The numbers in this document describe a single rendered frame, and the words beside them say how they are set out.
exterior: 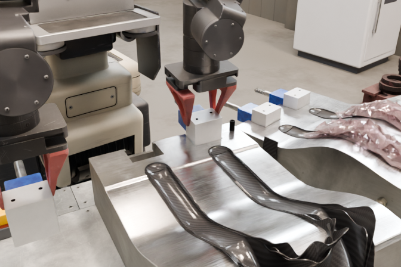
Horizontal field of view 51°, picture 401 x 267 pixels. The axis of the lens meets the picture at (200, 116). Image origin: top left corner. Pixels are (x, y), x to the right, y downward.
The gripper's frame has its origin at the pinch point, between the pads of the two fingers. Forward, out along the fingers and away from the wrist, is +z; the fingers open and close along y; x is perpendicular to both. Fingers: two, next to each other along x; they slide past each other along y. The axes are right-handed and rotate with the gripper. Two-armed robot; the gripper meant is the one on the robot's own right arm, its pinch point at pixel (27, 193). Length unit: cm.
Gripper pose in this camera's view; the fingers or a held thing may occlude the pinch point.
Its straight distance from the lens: 52.9
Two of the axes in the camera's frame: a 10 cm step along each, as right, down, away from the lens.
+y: 8.8, -2.1, 4.2
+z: -0.1, 8.9, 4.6
